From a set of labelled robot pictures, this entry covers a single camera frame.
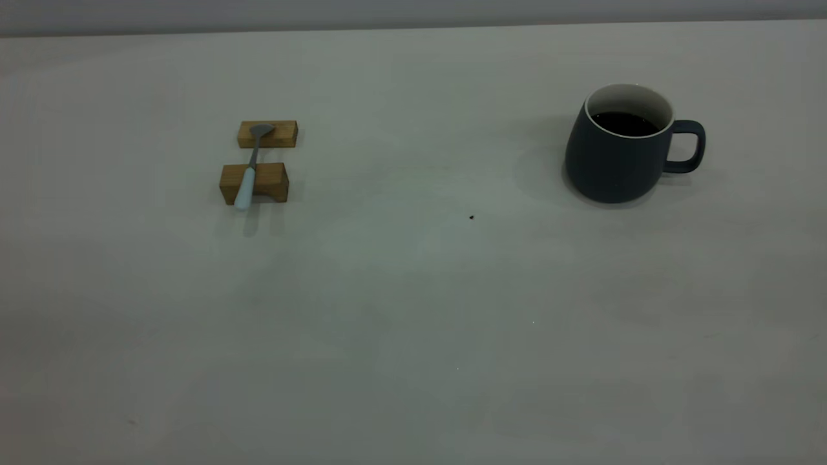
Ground notched wooden block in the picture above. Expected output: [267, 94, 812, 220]
[219, 162, 289, 206]

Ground dark grey coffee mug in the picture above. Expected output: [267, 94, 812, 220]
[565, 83, 706, 205]

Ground spoon with light blue handle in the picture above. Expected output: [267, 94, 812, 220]
[234, 123, 276, 212]

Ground small wooden block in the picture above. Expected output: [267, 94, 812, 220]
[236, 120, 299, 150]

